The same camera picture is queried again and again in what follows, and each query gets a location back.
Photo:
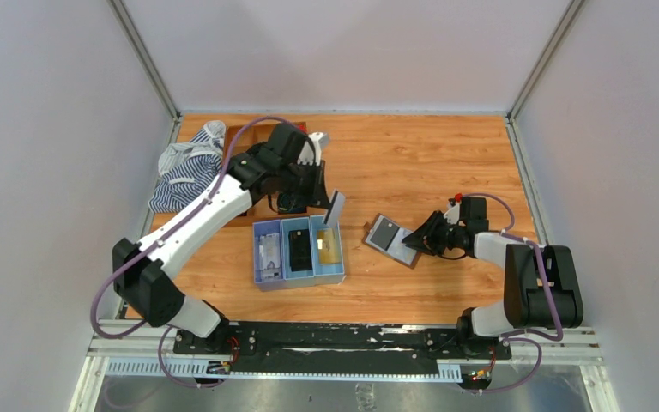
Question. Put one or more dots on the brown leather card holder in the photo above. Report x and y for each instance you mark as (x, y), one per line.
(386, 236)

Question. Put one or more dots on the grey card from holder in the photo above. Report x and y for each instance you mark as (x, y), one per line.
(335, 209)

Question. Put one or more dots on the blue three-compartment box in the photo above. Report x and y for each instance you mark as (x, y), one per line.
(319, 275)

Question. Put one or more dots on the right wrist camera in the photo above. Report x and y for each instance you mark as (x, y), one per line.
(469, 212)

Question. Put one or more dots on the black card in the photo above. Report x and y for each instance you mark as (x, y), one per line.
(300, 250)

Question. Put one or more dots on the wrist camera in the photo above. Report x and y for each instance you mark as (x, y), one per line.
(316, 143)
(469, 212)

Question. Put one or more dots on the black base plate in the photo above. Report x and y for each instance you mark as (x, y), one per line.
(332, 348)

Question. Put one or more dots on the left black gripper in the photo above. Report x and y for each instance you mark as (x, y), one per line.
(315, 185)

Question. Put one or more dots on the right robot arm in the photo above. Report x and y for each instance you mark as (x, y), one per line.
(541, 296)

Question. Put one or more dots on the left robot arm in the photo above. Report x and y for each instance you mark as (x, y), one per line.
(290, 161)

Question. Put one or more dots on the dark patterned rolled belt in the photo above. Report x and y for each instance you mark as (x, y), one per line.
(288, 205)

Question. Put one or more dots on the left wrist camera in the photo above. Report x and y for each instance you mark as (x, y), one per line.
(316, 143)

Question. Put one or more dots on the grey card in box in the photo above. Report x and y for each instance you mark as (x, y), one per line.
(269, 256)

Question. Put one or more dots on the gold VIP card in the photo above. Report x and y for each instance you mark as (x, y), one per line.
(329, 246)

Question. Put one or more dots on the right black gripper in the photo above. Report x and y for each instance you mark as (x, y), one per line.
(437, 236)

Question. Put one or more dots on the striped blue white cloth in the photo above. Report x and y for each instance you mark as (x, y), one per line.
(186, 169)

